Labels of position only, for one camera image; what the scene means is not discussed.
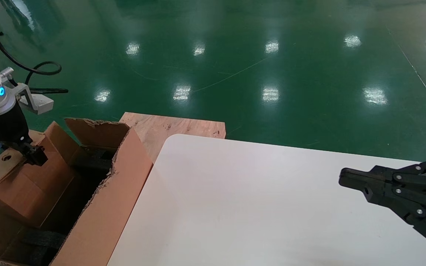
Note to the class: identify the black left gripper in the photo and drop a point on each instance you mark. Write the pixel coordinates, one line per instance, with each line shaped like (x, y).
(2, 129)

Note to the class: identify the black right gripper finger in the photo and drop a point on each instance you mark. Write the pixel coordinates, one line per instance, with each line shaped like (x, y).
(420, 210)
(383, 176)

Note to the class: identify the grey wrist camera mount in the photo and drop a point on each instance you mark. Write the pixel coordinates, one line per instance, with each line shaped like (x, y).
(35, 101)

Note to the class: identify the large torn cardboard box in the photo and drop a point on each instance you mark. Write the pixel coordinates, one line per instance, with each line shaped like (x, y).
(117, 199)

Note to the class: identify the small cardboard box with hole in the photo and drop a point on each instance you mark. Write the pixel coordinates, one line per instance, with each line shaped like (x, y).
(31, 192)

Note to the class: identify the wooden plywood board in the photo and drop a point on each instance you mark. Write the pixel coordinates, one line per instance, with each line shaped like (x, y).
(176, 127)

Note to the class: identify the black foam block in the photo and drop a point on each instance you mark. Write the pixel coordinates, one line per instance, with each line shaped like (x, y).
(43, 244)
(94, 160)

